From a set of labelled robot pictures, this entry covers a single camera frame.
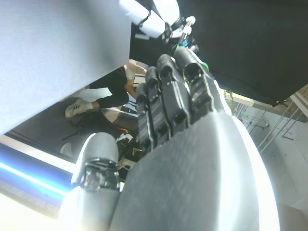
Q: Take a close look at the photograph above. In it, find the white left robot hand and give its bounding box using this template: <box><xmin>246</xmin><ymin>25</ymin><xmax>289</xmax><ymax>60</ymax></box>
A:
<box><xmin>60</xmin><ymin>47</ymin><xmax>282</xmax><ymax>231</ymax></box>

